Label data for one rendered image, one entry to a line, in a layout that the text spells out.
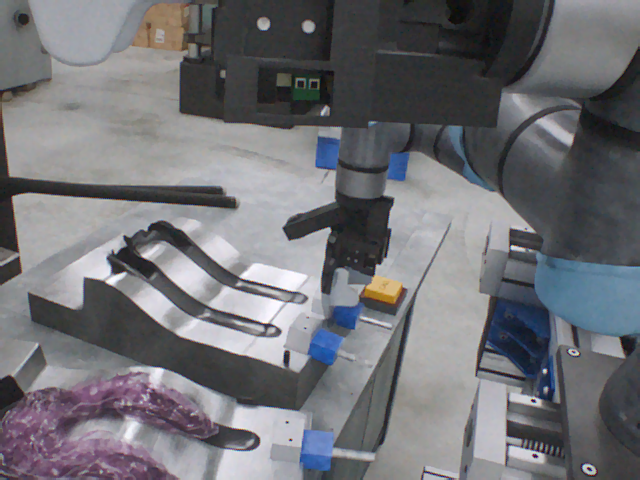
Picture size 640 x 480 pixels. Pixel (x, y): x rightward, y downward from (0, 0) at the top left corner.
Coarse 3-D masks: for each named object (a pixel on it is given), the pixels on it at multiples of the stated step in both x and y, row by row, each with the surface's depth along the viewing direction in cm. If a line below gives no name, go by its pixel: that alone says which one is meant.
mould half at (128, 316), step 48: (48, 288) 105; (96, 288) 97; (144, 288) 97; (192, 288) 103; (288, 288) 108; (96, 336) 101; (144, 336) 97; (192, 336) 94; (240, 336) 94; (240, 384) 93; (288, 384) 89
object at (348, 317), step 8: (320, 296) 101; (312, 304) 101; (320, 304) 101; (360, 304) 103; (320, 312) 101; (336, 312) 100; (344, 312) 100; (352, 312) 100; (360, 312) 101; (344, 320) 100; (352, 320) 100; (360, 320) 101; (368, 320) 101; (376, 320) 100; (352, 328) 101; (384, 328) 100; (392, 328) 101
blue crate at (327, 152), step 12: (324, 144) 404; (336, 144) 402; (324, 156) 407; (336, 156) 406; (396, 156) 399; (408, 156) 397; (324, 168) 412; (336, 168) 410; (396, 168) 402; (396, 180) 406
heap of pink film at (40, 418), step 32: (96, 384) 79; (128, 384) 77; (160, 384) 80; (32, 416) 74; (64, 416) 75; (128, 416) 75; (160, 416) 76; (192, 416) 78; (0, 448) 70; (32, 448) 70; (64, 448) 70; (96, 448) 68; (128, 448) 69
